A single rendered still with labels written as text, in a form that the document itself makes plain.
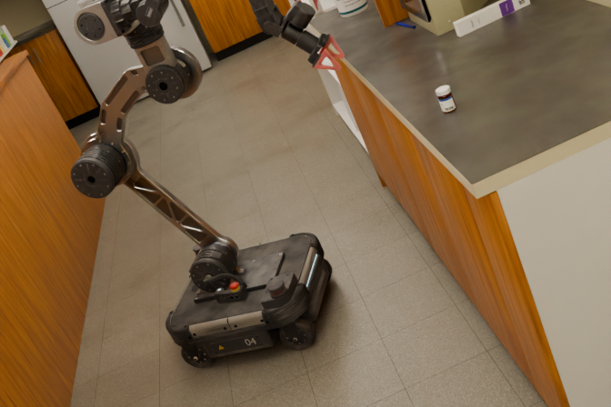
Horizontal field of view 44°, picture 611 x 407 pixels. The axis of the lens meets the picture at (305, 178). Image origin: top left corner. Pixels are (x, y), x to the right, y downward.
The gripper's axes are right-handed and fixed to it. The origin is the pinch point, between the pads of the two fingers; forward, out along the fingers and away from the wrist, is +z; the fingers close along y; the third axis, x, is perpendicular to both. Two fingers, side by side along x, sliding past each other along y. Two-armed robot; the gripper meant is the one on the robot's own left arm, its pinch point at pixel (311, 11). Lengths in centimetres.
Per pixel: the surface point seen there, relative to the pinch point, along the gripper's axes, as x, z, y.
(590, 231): -150, 41, 25
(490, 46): -76, 16, 39
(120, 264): 103, 109, -146
